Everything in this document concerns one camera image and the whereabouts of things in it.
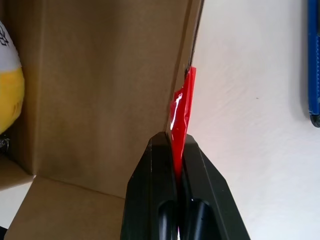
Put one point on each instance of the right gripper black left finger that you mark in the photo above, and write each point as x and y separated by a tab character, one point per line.
150	190

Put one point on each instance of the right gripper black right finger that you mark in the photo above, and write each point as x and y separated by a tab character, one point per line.
212	195

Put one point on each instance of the red tape piece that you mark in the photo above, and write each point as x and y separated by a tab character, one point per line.
183	112

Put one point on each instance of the brown cardboard box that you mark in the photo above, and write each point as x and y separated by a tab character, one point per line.
100	100

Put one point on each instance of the yellow and white plush item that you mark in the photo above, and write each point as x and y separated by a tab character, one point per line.
11	87

